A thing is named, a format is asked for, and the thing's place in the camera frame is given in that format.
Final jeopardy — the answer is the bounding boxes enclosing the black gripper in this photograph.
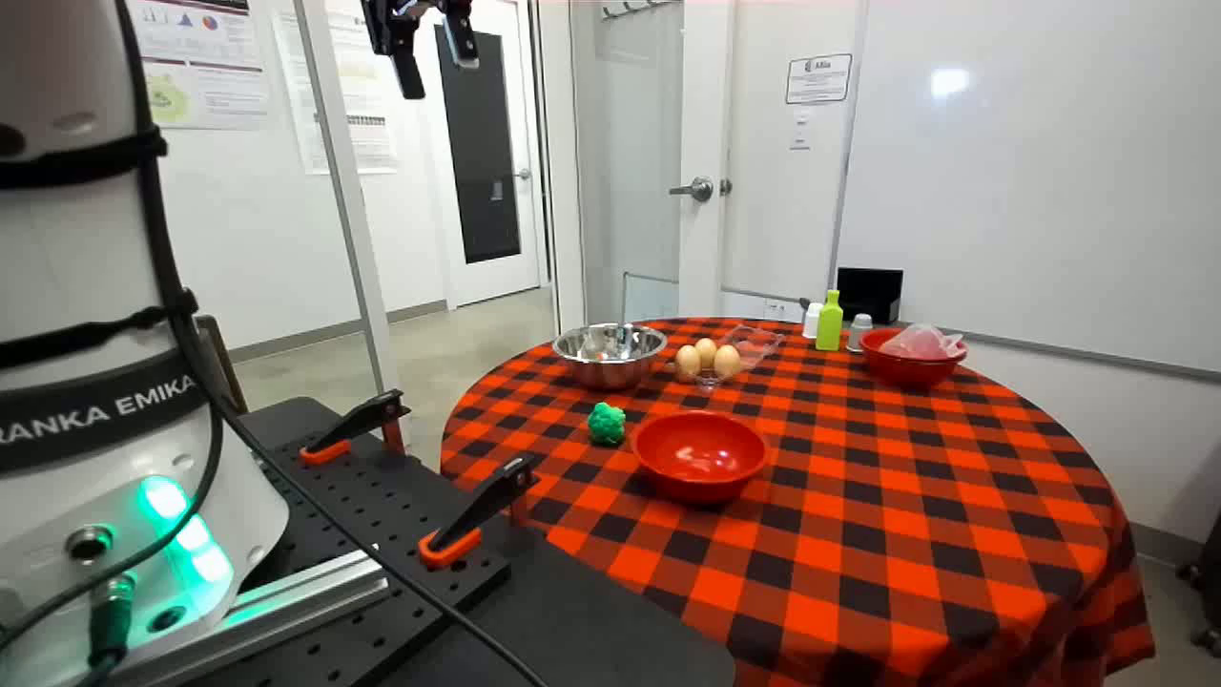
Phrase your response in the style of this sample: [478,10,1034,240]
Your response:
[359,0,486,102]

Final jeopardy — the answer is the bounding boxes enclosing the silver metal bowl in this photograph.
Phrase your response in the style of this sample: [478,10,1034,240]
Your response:
[551,315,672,392]

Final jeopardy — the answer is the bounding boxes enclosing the empty red bowl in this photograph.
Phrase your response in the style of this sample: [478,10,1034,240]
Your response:
[630,407,771,510]

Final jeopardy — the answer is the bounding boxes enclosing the red bowl holding plastic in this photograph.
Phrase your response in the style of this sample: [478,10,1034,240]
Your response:
[859,323,972,392]

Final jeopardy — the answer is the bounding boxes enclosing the door with black window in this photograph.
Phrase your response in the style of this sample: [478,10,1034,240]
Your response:
[415,0,555,312]

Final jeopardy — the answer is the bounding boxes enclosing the slanted metal pole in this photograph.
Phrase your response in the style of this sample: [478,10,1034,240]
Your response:
[289,0,403,401]

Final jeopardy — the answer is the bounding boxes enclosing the black orange clamp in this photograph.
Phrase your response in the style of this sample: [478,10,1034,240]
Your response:
[415,449,546,571]
[296,387,415,474]

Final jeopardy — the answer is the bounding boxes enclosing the white door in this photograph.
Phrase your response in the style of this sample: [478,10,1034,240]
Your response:
[674,0,870,323]

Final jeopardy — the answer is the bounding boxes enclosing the paper sign on door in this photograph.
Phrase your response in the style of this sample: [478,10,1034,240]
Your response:
[784,48,859,112]

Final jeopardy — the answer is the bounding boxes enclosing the green toy broccoli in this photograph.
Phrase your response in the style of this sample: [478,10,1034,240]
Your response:
[585,401,632,449]

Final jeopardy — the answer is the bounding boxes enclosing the clear plastic container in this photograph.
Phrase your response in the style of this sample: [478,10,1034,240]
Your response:
[663,319,787,390]

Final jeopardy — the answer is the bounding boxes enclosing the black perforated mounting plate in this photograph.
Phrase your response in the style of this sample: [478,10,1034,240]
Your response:
[188,392,740,687]

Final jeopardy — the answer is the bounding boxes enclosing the green squeeze bottle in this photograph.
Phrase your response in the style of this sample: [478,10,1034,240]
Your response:
[812,285,848,355]

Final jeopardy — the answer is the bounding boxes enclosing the black box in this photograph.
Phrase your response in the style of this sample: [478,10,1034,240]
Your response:
[836,262,908,327]

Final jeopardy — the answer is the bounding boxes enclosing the crumpled clear plastic wrap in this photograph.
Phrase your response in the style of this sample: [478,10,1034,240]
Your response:
[876,319,958,364]

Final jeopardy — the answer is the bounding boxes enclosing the large whiteboard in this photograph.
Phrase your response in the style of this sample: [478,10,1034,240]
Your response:
[831,0,1221,380]

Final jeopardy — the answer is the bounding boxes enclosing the orange black checkered tablecloth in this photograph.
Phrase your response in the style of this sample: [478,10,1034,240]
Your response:
[436,312,1159,687]

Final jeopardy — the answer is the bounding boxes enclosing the white paper wall poster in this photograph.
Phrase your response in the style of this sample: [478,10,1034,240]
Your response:
[272,6,399,179]

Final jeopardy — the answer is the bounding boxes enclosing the wall coat hooks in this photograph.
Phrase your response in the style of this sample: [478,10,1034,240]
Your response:
[599,0,679,24]

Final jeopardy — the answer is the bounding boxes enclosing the colourful wall poster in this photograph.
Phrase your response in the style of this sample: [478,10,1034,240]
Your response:
[126,0,277,135]

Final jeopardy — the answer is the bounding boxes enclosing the silver door handle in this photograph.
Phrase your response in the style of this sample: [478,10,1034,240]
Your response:
[663,174,723,207]

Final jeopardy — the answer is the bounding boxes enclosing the long black cable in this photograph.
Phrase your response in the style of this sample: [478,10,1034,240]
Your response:
[112,0,551,687]

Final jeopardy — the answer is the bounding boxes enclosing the aluminium rail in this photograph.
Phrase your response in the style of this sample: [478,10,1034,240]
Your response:
[126,546,394,687]

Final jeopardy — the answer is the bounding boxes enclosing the green plug cable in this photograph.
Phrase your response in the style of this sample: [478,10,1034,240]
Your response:
[79,569,141,687]

